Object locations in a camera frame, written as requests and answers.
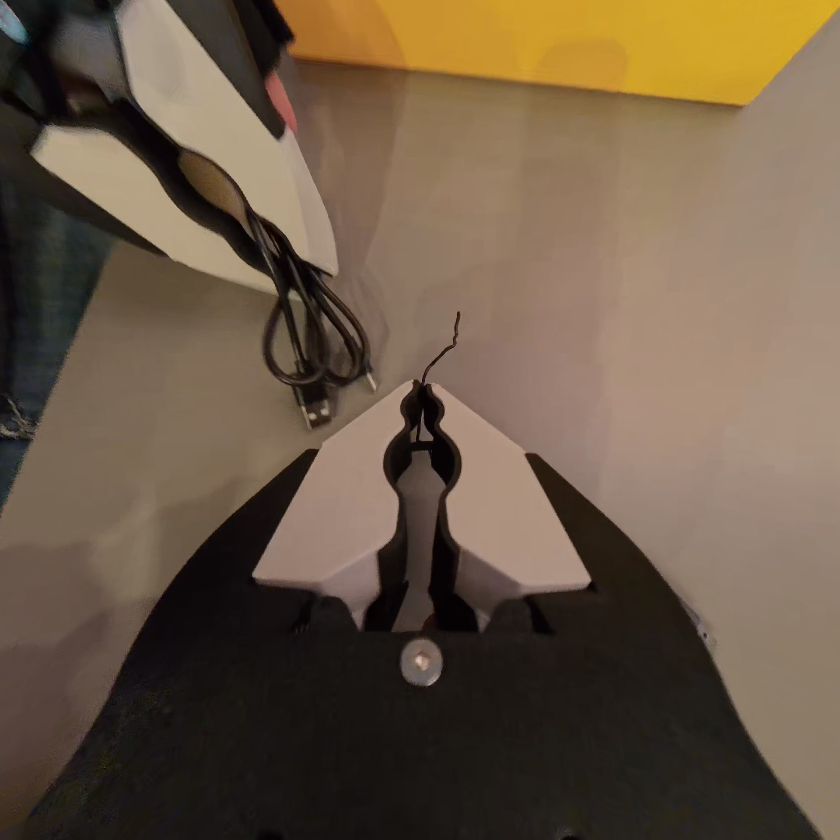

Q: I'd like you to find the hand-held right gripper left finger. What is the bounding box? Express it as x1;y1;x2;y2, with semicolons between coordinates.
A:
252;379;422;630

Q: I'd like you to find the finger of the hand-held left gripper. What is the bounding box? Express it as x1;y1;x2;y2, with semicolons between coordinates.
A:
113;0;340;278
29;105;304;296

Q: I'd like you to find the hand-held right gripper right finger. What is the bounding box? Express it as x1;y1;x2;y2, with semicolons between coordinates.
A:
423;382;593;632

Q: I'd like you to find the black usb cable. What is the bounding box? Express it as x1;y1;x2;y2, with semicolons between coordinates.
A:
239;193;379;431

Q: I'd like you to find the black twist tie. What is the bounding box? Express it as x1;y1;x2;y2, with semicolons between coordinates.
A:
412;311;463;460

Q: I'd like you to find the person's blue jeans leg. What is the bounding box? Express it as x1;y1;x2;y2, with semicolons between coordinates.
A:
0;182;114;508

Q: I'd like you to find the yellow paper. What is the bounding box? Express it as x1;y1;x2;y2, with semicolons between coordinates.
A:
274;0;836;107

